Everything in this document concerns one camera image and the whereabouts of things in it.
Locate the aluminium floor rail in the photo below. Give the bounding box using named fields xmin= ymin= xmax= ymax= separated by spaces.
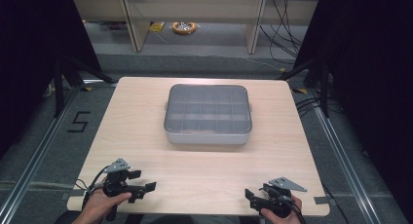
xmin=0 ymin=78 xmax=115 ymax=224
xmin=305 ymin=87 xmax=382 ymax=224

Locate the yellow packet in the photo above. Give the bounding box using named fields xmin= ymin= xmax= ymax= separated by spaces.
xmin=149 ymin=21 xmax=166 ymax=33

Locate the grey compartment storage box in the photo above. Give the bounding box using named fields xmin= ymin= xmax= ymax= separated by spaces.
xmin=163 ymin=83 xmax=253 ymax=145

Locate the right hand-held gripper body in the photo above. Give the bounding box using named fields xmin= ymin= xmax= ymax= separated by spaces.
xmin=248 ymin=176 xmax=308 ymax=219

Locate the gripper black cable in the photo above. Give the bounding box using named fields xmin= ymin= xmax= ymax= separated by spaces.
xmin=268 ymin=186 xmax=307 ymax=224
xmin=75 ymin=165 xmax=110 ymax=201

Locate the person's right hand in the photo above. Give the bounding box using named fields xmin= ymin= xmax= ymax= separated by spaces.
xmin=259 ymin=194 xmax=304 ymax=224

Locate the person's left hand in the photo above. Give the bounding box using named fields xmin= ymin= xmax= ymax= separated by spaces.
xmin=72 ymin=188 xmax=133 ymax=224

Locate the orange tape roll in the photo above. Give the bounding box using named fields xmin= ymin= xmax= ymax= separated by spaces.
xmin=170 ymin=20 xmax=199 ymax=36

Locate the black metal stand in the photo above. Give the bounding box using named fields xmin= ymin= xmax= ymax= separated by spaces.
xmin=276 ymin=56 xmax=333 ymax=119
xmin=53 ymin=55 xmax=115 ymax=119

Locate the black floor cables bundle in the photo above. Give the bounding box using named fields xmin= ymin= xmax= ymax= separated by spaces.
xmin=258 ymin=0 xmax=310 ymax=66

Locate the beige wooden desk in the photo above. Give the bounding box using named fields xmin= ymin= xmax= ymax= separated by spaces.
xmin=71 ymin=0 xmax=319 ymax=55

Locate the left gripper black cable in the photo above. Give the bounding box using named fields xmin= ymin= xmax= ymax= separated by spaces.
xmin=75 ymin=165 xmax=110 ymax=201

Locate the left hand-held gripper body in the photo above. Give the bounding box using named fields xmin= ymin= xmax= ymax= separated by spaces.
xmin=102 ymin=157 xmax=146 ymax=222

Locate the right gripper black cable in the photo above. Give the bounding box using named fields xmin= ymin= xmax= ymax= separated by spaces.
xmin=268 ymin=186 xmax=307 ymax=224

